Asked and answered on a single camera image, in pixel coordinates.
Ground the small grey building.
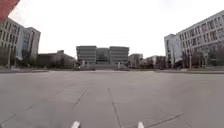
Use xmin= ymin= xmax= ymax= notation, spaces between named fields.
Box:
xmin=128 ymin=53 xmax=144 ymax=69

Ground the grey paved plaza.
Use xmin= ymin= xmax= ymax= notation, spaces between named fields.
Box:
xmin=0 ymin=69 xmax=224 ymax=128

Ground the grey building with banded floors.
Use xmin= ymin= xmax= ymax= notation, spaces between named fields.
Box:
xmin=75 ymin=45 xmax=130 ymax=70

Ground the low dark building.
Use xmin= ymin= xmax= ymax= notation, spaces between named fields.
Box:
xmin=35 ymin=49 xmax=78 ymax=69

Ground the grey glass-fronted building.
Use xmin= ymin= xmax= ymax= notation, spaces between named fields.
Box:
xmin=15 ymin=26 xmax=42 ymax=67

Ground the row of bare trees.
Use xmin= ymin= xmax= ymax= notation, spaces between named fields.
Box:
xmin=166 ymin=44 xmax=224 ymax=70

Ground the large pale office building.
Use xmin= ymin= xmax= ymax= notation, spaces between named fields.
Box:
xmin=163 ymin=9 xmax=224 ymax=68

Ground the tan multi-storey building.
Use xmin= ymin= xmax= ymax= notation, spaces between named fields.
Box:
xmin=0 ymin=17 xmax=24 ymax=68

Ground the red object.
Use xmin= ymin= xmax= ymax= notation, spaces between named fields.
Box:
xmin=0 ymin=0 xmax=21 ymax=24

